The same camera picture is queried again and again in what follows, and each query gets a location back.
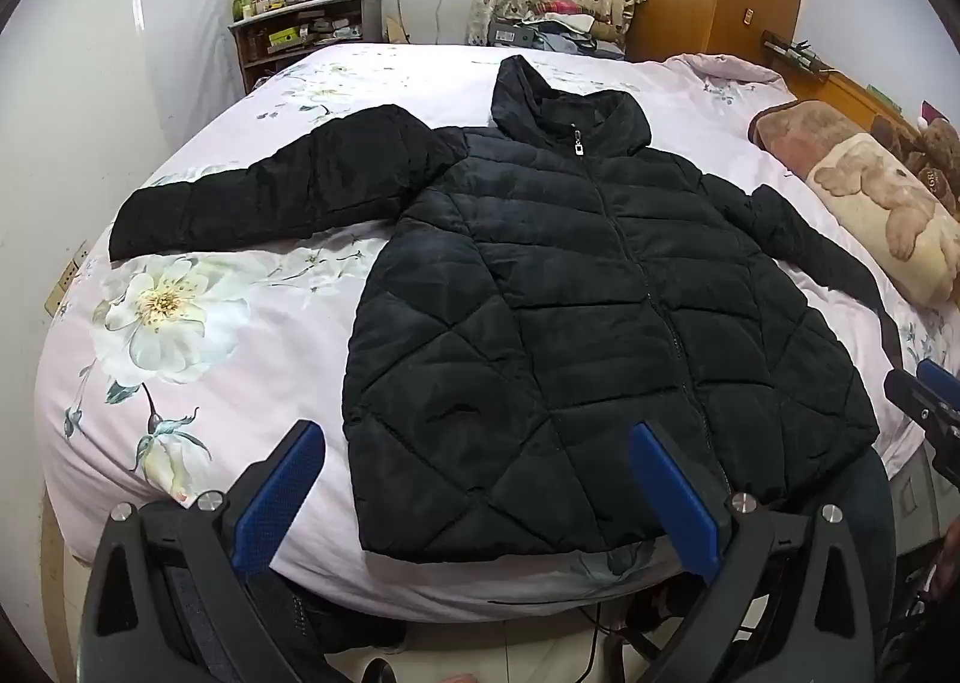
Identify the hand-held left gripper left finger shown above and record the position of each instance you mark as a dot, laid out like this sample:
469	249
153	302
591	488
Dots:
279	495

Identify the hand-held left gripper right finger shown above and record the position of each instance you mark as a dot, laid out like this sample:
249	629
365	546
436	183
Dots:
675	495

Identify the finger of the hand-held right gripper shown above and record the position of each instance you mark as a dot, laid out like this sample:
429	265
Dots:
941	384
911	398

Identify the black puffer jacket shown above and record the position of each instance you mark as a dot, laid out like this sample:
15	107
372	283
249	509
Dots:
562	278

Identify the pile of clothes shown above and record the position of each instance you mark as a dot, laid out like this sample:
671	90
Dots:
555	26

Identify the person's leg in jeans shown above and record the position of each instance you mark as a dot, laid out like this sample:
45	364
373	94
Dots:
874	510

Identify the bed with floral pink sheet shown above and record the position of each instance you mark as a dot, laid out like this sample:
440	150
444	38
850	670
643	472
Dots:
225	368

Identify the bear print pillow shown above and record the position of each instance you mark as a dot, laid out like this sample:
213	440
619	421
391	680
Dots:
892	203

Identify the dark brown teddy bear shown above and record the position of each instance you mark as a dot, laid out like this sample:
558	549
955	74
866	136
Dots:
892	139

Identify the brown plush blanket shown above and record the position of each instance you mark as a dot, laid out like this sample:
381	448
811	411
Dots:
795	135

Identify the wooden headboard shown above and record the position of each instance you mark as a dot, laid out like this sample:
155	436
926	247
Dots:
840	86

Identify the black rack on headboard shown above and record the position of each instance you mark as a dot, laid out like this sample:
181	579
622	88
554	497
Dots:
791	51

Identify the wooden shelf unit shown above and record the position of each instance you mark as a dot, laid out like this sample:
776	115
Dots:
300	38

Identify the white cabinet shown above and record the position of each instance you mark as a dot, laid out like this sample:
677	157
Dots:
427	0

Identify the wall socket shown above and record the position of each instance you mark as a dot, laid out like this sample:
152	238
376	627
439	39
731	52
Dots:
67	278

